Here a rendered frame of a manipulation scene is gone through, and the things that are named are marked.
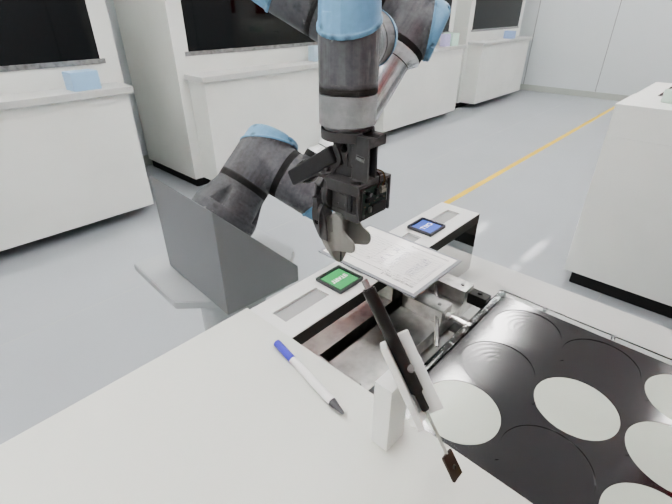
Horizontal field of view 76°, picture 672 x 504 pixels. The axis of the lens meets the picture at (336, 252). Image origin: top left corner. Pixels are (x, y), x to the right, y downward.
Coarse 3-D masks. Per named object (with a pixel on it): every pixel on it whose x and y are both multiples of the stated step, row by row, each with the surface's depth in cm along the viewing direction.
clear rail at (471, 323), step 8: (496, 296) 76; (488, 304) 74; (496, 304) 75; (480, 312) 72; (488, 312) 73; (472, 320) 70; (480, 320) 71; (464, 328) 68; (472, 328) 69; (456, 336) 67; (464, 336) 68; (448, 344) 65; (456, 344) 66; (440, 352) 64; (448, 352) 65; (432, 360) 62; (440, 360) 63; (432, 368) 62
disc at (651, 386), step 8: (656, 376) 60; (664, 376) 60; (648, 384) 59; (656, 384) 59; (664, 384) 59; (648, 392) 58; (656, 392) 58; (664, 392) 58; (656, 400) 56; (664, 400) 56; (664, 408) 55
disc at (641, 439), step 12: (636, 432) 52; (648, 432) 52; (660, 432) 52; (636, 444) 51; (648, 444) 51; (660, 444) 51; (636, 456) 49; (648, 456) 49; (660, 456) 49; (648, 468) 48; (660, 468) 48; (660, 480) 47
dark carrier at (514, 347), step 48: (480, 336) 67; (528, 336) 67; (576, 336) 67; (480, 384) 59; (528, 384) 59; (624, 384) 59; (432, 432) 52; (528, 432) 52; (624, 432) 52; (528, 480) 47; (576, 480) 47; (624, 480) 47
